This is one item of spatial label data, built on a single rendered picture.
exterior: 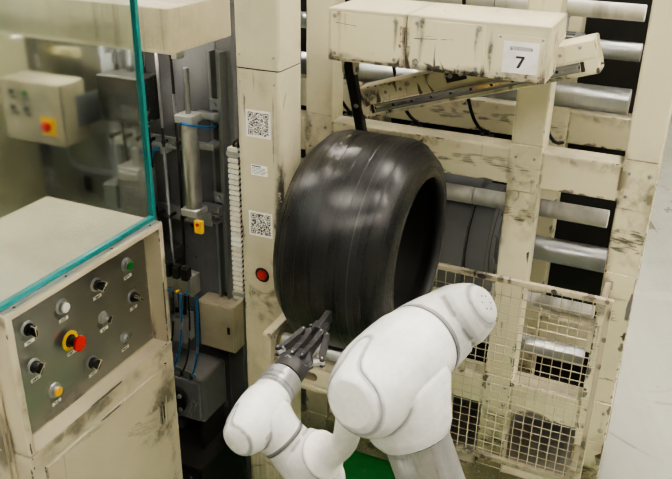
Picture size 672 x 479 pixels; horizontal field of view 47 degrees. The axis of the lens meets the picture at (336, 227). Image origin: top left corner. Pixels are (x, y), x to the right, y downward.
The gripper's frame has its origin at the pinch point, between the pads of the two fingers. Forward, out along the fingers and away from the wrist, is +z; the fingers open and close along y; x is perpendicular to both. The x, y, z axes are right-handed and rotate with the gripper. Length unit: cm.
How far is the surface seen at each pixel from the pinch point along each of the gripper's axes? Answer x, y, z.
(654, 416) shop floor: 134, -83, 142
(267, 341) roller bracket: 21.3, 23.6, 10.8
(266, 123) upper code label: -36, 28, 30
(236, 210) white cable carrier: -8.7, 39.6, 27.6
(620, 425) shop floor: 132, -71, 129
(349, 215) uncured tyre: -23.6, -2.2, 13.2
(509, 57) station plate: -50, -28, 59
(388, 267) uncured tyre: -11.7, -12.5, 12.0
